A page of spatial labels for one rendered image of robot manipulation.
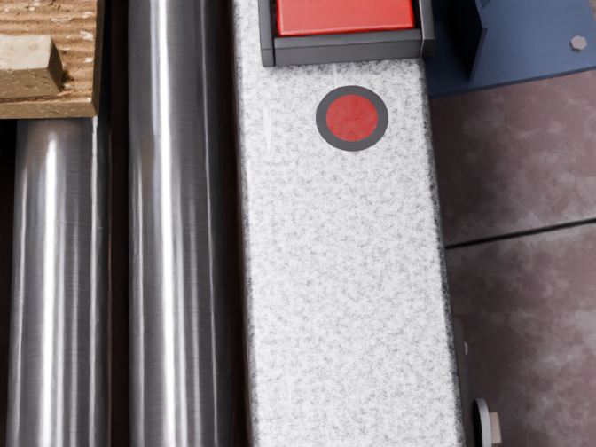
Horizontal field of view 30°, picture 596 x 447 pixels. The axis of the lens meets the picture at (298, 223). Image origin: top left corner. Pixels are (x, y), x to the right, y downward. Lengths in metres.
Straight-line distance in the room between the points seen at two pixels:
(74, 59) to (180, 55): 0.05
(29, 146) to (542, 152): 1.09
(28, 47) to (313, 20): 0.12
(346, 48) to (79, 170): 0.13
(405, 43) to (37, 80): 0.16
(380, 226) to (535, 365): 0.96
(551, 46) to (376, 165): 1.10
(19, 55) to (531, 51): 1.16
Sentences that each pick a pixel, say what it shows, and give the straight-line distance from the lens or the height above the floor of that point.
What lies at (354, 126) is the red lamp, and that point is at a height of 0.92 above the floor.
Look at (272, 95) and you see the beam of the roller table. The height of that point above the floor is 0.91.
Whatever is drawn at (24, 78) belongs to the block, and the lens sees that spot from 0.47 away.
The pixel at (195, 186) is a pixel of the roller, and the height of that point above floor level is 0.92.
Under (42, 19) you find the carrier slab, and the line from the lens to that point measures 0.50.
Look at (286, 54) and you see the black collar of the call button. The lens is 0.49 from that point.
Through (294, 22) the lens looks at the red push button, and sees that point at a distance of 0.49.
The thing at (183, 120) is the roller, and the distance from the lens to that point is 0.49.
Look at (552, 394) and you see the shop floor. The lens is 1.41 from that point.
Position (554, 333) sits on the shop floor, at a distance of 1.43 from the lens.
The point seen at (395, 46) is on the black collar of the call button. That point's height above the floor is 0.93.
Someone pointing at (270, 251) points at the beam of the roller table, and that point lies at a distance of 0.46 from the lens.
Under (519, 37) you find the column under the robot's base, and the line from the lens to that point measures 1.57.
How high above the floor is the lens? 1.35
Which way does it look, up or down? 70 degrees down
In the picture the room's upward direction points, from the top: 3 degrees counter-clockwise
